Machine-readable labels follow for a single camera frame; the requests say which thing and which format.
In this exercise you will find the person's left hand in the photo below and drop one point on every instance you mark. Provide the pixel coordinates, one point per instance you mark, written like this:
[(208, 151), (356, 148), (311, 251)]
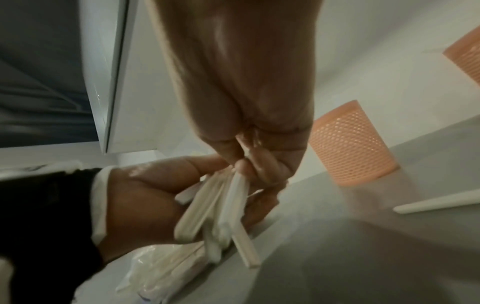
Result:
[(142, 207)]

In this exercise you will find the person's right hand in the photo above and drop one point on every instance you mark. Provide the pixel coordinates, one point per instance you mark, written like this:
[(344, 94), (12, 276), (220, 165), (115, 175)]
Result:
[(243, 74)]

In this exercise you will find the orange mesh cup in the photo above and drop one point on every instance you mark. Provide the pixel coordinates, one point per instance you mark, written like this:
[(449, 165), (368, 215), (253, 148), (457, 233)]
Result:
[(352, 145), (465, 56)]

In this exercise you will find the black wristband with marker tags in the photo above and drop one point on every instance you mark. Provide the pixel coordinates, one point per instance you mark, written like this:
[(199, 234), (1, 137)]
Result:
[(48, 225)]

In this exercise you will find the clear plastic bag of cutlery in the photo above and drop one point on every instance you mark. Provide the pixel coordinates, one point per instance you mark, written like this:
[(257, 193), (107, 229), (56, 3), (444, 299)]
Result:
[(168, 276)]

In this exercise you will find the bundle of white cutlery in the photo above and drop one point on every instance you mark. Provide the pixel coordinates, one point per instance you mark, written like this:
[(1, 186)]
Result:
[(232, 204)]

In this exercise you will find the dark glass window white frame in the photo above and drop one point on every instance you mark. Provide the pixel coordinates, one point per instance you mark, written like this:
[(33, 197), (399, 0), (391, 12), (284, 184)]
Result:
[(45, 74)]

